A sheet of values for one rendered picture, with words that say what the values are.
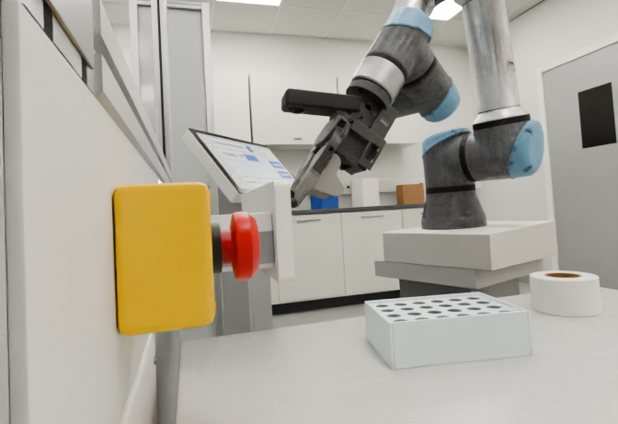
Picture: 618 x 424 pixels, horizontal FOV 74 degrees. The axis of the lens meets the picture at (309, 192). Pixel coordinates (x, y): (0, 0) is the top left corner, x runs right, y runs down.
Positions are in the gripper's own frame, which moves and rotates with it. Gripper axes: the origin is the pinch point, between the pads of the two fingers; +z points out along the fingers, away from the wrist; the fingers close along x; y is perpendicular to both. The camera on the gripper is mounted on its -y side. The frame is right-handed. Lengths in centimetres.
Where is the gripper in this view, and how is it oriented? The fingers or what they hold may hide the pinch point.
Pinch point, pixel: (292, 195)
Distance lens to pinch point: 59.2
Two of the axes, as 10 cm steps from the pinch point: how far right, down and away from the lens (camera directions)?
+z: -5.0, 8.4, -2.0
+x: -2.8, 0.6, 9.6
